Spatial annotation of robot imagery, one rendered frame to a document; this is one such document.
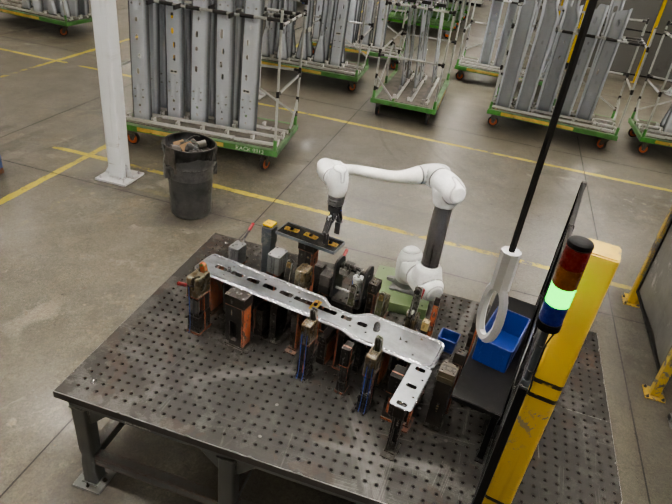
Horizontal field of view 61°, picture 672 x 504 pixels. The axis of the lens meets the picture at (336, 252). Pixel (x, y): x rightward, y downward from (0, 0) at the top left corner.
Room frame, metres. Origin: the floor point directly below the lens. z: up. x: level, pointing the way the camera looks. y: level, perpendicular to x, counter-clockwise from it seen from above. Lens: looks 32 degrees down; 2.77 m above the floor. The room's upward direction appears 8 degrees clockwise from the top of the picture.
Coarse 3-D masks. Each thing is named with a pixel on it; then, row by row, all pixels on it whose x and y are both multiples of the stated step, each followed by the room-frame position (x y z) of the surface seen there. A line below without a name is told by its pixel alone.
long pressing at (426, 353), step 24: (216, 264) 2.56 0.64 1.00; (240, 264) 2.58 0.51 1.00; (240, 288) 2.38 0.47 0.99; (264, 288) 2.40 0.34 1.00; (288, 288) 2.42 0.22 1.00; (336, 312) 2.28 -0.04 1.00; (360, 336) 2.12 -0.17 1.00; (384, 336) 2.14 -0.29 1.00; (408, 336) 2.16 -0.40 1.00; (408, 360) 2.00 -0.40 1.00; (432, 360) 2.01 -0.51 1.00
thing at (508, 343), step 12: (492, 324) 2.27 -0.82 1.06; (504, 324) 2.27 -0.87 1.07; (516, 324) 2.24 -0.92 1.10; (528, 324) 2.18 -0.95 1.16; (504, 336) 2.22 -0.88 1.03; (516, 336) 2.23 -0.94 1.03; (480, 348) 2.02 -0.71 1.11; (492, 348) 1.99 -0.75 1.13; (504, 348) 2.13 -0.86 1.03; (516, 348) 2.07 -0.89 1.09; (480, 360) 2.01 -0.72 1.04; (492, 360) 1.99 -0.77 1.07; (504, 360) 1.96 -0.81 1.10; (504, 372) 1.96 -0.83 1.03
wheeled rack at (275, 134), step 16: (160, 0) 6.44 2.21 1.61; (304, 0) 6.88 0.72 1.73; (240, 16) 6.33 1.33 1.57; (256, 16) 6.32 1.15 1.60; (288, 16) 6.51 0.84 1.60; (304, 16) 6.88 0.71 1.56; (304, 32) 6.89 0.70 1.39; (272, 96) 6.90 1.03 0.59; (128, 112) 6.36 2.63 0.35; (160, 112) 6.52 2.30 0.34; (128, 128) 6.16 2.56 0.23; (144, 128) 6.13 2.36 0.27; (160, 128) 6.17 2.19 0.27; (176, 128) 6.21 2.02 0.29; (192, 128) 6.20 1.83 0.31; (208, 128) 6.36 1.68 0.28; (224, 128) 6.39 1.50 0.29; (256, 128) 6.56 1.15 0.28; (272, 128) 6.55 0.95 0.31; (288, 128) 6.61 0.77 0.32; (224, 144) 6.02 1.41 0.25; (240, 144) 6.02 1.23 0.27; (256, 144) 6.07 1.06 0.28; (272, 144) 6.07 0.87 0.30
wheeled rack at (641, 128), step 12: (648, 72) 9.24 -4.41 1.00; (660, 96) 8.31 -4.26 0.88; (636, 108) 9.11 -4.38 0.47; (636, 120) 8.95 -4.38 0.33; (648, 120) 8.33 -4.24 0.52; (636, 132) 8.60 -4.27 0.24; (648, 132) 8.55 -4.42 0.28; (660, 132) 8.58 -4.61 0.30; (648, 144) 8.35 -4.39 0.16; (660, 144) 8.25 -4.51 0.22
